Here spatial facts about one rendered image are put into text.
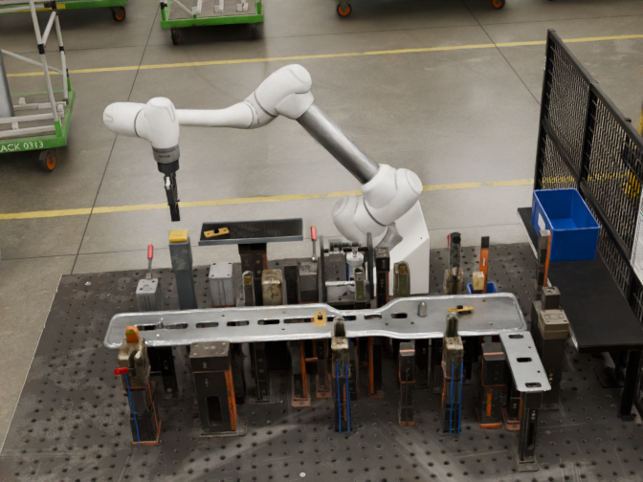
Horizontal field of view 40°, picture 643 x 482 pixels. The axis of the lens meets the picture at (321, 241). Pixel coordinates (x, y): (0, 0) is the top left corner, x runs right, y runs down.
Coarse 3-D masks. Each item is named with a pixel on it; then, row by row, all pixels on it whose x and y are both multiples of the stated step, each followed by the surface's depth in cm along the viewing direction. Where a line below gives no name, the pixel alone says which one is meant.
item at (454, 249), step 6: (450, 234) 298; (456, 234) 299; (450, 240) 298; (456, 240) 295; (450, 246) 299; (456, 246) 300; (450, 252) 300; (456, 252) 301; (450, 258) 301; (456, 258) 302; (450, 264) 302; (456, 264) 303; (450, 270) 302; (450, 276) 303
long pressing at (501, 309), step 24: (144, 312) 302; (168, 312) 302; (192, 312) 302; (216, 312) 301; (240, 312) 301; (264, 312) 300; (288, 312) 299; (312, 312) 299; (336, 312) 298; (360, 312) 297; (384, 312) 297; (408, 312) 296; (432, 312) 296; (456, 312) 295; (480, 312) 295; (504, 312) 294; (120, 336) 292; (144, 336) 291; (168, 336) 291; (192, 336) 290; (216, 336) 289; (240, 336) 289; (264, 336) 288; (288, 336) 288; (312, 336) 288; (360, 336) 288; (384, 336) 287; (408, 336) 286; (432, 336) 285; (480, 336) 285
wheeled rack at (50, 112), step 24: (48, 24) 634; (48, 72) 599; (24, 96) 692; (48, 96) 690; (72, 96) 690; (0, 120) 643; (24, 120) 646; (48, 120) 646; (0, 144) 615; (24, 144) 618; (48, 144) 621; (48, 168) 630
